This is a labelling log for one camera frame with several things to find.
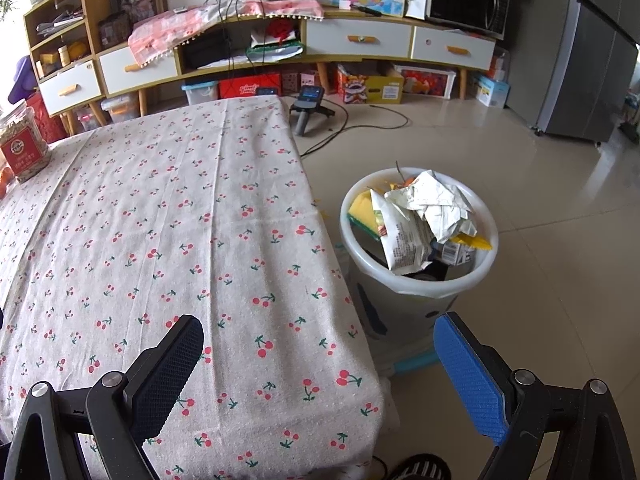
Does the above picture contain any white patterned plastic bin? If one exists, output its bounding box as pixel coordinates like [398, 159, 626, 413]
[340, 166, 500, 343]

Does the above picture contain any white printed snack packet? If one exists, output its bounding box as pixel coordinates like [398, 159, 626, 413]
[370, 190, 436, 276]

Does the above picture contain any cherry print tablecloth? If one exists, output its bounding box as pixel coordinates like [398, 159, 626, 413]
[0, 94, 388, 480]

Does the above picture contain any lion print cardboard box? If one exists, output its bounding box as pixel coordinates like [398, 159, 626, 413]
[336, 62, 405, 106]

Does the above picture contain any red gift box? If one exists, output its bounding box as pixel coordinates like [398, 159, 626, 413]
[218, 74, 282, 101]

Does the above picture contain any dark patterned storage box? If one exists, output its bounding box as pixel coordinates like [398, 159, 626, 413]
[98, 12, 132, 48]

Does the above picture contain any blue white carton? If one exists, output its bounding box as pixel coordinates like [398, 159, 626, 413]
[472, 74, 512, 109]

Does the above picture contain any white milk carton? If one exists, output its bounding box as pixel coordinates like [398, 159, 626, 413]
[435, 237, 476, 266]

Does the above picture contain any small patterned gift box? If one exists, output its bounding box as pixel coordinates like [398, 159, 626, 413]
[281, 70, 321, 95]

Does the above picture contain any purple cloth bag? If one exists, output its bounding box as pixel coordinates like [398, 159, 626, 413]
[6, 56, 41, 103]

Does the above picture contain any blue lid storage box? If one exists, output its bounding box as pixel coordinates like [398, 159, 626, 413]
[181, 81, 221, 106]

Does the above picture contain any green white plastic bag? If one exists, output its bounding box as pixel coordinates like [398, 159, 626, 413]
[245, 27, 305, 63]

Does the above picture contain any wooden white tv cabinet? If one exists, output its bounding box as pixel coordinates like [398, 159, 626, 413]
[37, 7, 498, 133]

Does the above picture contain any black charging cable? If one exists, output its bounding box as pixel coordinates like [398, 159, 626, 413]
[216, 0, 236, 70]

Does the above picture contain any grey refrigerator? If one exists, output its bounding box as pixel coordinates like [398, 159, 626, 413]
[535, 0, 640, 143]

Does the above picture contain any red label plastic jar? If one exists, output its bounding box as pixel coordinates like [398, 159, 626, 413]
[0, 102, 52, 184]

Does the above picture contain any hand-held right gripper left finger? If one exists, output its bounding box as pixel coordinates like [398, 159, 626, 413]
[2, 314, 205, 480]

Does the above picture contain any clear plastic storage box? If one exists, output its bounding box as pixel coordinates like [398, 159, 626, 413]
[100, 92, 141, 123]

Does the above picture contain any black floor cable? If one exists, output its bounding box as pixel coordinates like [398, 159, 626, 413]
[300, 102, 411, 157]

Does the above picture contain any red crate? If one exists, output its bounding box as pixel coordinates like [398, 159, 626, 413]
[25, 92, 68, 138]

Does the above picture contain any red cloth ornament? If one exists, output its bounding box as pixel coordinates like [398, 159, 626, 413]
[267, 19, 301, 41]

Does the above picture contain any black microwave oven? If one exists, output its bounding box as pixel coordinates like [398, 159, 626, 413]
[427, 0, 511, 36]

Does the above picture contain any black device on tripod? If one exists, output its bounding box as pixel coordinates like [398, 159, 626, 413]
[290, 86, 337, 137]

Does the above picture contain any wooden shelf unit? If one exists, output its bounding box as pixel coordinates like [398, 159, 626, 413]
[22, 0, 168, 78]

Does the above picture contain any yellow sponge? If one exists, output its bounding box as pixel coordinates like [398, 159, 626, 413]
[348, 191, 383, 238]

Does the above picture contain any white foil wrapper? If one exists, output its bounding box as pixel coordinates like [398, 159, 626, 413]
[390, 170, 478, 243]

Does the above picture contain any red white storage box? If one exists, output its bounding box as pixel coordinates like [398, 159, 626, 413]
[395, 64, 458, 98]

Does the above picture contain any pink checked cloth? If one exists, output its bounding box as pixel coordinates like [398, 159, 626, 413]
[128, 0, 326, 68]

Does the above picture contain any broom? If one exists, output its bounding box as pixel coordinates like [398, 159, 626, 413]
[619, 110, 640, 145]

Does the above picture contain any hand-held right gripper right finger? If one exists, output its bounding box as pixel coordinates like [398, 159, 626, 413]
[433, 311, 640, 480]

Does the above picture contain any white cabinet drawer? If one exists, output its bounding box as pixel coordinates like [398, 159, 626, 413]
[98, 46, 180, 95]
[39, 59, 105, 116]
[411, 26, 497, 72]
[306, 19, 413, 58]

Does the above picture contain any striped slipper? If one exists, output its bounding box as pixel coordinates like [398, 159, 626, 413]
[387, 454, 453, 480]

